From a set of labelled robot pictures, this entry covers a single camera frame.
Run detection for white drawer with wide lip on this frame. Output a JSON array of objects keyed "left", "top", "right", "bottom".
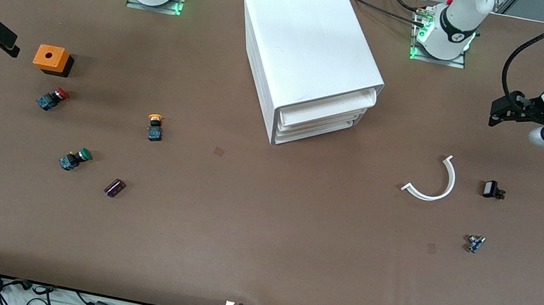
[{"left": 277, "top": 76, "right": 379, "bottom": 141}]

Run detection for white drawer cabinet shell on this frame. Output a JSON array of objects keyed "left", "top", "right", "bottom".
[{"left": 220, "top": 0, "right": 399, "bottom": 162}]

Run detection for small black rocker switch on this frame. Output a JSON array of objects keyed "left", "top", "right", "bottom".
[{"left": 482, "top": 179, "right": 508, "bottom": 202}]

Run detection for dark purple cylindrical capacitor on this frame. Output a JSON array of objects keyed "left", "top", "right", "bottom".
[{"left": 103, "top": 177, "right": 128, "bottom": 200}]

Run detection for small blue electronic component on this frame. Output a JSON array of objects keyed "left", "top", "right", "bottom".
[{"left": 466, "top": 234, "right": 487, "bottom": 255}]

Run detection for white curved plastic strip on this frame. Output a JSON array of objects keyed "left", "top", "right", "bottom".
[{"left": 400, "top": 148, "right": 460, "bottom": 205}]

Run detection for white plastic drawer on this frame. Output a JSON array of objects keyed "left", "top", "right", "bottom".
[
  {"left": 274, "top": 112, "right": 354, "bottom": 154},
  {"left": 276, "top": 100, "right": 367, "bottom": 147}
]

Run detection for red push button switch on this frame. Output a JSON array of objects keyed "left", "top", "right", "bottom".
[{"left": 35, "top": 84, "right": 71, "bottom": 115}]

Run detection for yellow push button switch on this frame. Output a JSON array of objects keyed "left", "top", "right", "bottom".
[{"left": 144, "top": 113, "right": 167, "bottom": 144}]

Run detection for orange button enclosure box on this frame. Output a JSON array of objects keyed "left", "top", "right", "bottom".
[{"left": 31, "top": 43, "right": 76, "bottom": 79}]

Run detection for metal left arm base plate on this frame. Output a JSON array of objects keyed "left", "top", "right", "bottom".
[{"left": 408, "top": 4, "right": 476, "bottom": 70}]

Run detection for black cable across table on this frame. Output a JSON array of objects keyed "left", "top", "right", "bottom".
[{"left": 344, "top": 0, "right": 432, "bottom": 30}]

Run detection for green push button switch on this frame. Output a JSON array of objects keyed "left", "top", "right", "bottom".
[{"left": 58, "top": 144, "right": 94, "bottom": 175}]

